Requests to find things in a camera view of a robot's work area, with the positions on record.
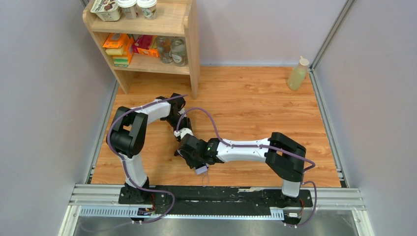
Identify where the lavender folding umbrella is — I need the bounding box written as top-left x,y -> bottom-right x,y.
175,149 -> 209,187

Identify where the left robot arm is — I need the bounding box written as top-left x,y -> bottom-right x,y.
106,93 -> 192,204

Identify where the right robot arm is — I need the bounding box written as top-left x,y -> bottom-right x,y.
174,128 -> 306,198

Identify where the labelled glass jar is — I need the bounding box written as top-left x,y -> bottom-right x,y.
170,37 -> 187,67

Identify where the wooden shelf unit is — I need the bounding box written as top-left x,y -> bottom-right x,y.
82,0 -> 201,99

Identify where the clear glass jar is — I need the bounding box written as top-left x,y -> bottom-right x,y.
156,36 -> 173,64

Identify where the yellow green sponge stack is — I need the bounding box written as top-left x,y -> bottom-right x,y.
105,46 -> 133,67

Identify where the red snack package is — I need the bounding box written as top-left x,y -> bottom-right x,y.
132,35 -> 159,58

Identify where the green liquid squeeze bottle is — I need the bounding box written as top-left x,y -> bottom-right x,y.
287,56 -> 310,91

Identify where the orange snack box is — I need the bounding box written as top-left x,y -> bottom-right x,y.
103,33 -> 130,48

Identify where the white lidded cup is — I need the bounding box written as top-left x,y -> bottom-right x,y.
137,0 -> 157,20

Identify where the white yogurt cup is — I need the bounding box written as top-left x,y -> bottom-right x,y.
117,0 -> 138,20

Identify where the chocolate yogurt tub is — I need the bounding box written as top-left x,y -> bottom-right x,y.
90,0 -> 121,22

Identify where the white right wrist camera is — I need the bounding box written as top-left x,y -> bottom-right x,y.
174,128 -> 193,142

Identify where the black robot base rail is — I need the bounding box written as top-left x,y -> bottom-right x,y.
118,185 -> 313,216

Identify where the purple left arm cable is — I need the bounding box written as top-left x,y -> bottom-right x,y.
106,94 -> 190,225

